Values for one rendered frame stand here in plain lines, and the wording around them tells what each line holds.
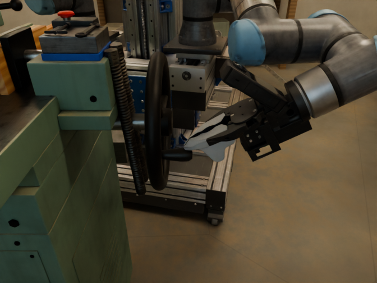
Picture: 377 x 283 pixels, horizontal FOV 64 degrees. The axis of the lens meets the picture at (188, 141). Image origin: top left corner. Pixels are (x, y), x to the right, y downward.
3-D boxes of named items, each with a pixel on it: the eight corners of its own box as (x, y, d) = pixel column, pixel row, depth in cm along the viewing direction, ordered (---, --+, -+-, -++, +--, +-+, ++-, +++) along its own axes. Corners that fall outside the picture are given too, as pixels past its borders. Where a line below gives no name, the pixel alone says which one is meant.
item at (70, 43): (100, 60, 51) (95, 27, 48) (36, 60, 51) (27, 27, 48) (116, 41, 62) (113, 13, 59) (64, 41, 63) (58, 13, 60)
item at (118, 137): (128, 163, 97) (125, 142, 93) (90, 163, 97) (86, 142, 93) (132, 149, 104) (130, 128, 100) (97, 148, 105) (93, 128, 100)
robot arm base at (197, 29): (183, 36, 128) (183, 10, 122) (219, 37, 125) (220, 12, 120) (174, 45, 115) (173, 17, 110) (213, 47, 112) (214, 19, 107)
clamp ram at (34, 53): (54, 87, 56) (42, 37, 51) (14, 87, 56) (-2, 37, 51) (70, 71, 63) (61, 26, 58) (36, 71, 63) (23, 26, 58)
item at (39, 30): (8, 95, 54) (-7, 50, 50) (0, 95, 54) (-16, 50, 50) (54, 60, 72) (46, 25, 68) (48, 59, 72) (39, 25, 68)
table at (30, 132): (72, 217, 37) (61, 178, 34) (-172, 215, 37) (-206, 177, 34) (142, 64, 88) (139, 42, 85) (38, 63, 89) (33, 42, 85)
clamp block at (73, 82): (111, 112, 55) (104, 63, 50) (37, 112, 55) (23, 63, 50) (126, 82, 67) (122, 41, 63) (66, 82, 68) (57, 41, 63)
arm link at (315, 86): (329, 75, 43) (310, 58, 50) (298, 90, 44) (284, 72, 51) (343, 116, 46) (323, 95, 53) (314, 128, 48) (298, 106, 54)
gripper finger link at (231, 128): (210, 151, 49) (260, 128, 47) (205, 144, 48) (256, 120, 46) (208, 136, 53) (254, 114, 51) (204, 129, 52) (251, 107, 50)
